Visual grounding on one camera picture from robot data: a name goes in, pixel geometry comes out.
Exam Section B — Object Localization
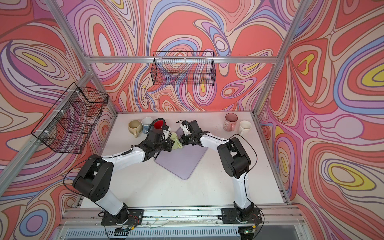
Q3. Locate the light green mug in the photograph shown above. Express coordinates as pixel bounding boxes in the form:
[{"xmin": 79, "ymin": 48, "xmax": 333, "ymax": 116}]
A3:
[{"xmin": 170, "ymin": 132, "xmax": 183, "ymax": 151}]

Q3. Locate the red mug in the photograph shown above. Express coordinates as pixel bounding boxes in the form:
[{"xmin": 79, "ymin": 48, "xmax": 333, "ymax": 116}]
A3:
[{"xmin": 153, "ymin": 120, "xmax": 166, "ymax": 130}]

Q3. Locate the light blue mug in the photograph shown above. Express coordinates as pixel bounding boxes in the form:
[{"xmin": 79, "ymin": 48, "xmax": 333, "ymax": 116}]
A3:
[{"xmin": 141, "ymin": 117, "xmax": 153, "ymax": 134}]

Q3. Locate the beige speckled mug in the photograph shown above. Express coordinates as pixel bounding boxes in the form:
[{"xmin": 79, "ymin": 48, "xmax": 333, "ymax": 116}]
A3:
[{"xmin": 128, "ymin": 120, "xmax": 143, "ymax": 138}]

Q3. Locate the pink patterned mug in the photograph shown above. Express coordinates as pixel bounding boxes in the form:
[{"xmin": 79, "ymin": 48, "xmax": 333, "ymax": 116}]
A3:
[{"xmin": 223, "ymin": 113, "xmax": 238, "ymax": 132}]

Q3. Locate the white mug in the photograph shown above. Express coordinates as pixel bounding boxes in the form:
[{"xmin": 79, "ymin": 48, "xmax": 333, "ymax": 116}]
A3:
[{"xmin": 238, "ymin": 120, "xmax": 252, "ymax": 136}]

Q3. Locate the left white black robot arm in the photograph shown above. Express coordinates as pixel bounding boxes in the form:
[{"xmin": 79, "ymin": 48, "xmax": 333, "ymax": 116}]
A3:
[{"xmin": 73, "ymin": 118, "xmax": 175, "ymax": 225}]

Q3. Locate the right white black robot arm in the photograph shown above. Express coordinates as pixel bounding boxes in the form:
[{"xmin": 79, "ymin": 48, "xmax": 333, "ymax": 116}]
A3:
[{"xmin": 178, "ymin": 120, "xmax": 263, "ymax": 226}]

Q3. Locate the lavender plastic tray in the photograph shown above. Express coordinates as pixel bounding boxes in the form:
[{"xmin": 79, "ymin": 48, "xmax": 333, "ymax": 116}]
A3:
[{"xmin": 155, "ymin": 128, "xmax": 208, "ymax": 180}]

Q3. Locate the black wire basket back wall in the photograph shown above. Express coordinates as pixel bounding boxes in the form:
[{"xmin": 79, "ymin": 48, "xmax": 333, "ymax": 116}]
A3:
[{"xmin": 151, "ymin": 51, "xmax": 216, "ymax": 86}]

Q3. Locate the black wire basket wall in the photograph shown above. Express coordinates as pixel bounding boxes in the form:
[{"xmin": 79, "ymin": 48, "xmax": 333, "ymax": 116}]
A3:
[
  {"xmin": 31, "ymin": 83, "xmax": 109, "ymax": 154},
  {"xmin": 151, "ymin": 51, "xmax": 216, "ymax": 86}
]

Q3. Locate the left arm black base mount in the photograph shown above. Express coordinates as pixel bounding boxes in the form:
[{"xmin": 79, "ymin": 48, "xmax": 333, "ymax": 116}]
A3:
[{"xmin": 101, "ymin": 209, "xmax": 144, "ymax": 227}]

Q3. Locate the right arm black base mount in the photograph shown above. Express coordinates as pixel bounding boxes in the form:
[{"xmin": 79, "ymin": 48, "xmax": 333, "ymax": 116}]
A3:
[{"xmin": 218, "ymin": 208, "xmax": 263, "ymax": 226}]

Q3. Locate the black wire basket left wall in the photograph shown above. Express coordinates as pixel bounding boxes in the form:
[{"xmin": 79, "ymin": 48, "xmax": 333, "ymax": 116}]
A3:
[{"xmin": 31, "ymin": 83, "xmax": 109, "ymax": 154}]

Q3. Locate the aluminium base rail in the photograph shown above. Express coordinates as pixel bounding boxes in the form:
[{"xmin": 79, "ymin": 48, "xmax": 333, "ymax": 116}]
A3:
[{"xmin": 53, "ymin": 205, "xmax": 312, "ymax": 240}]

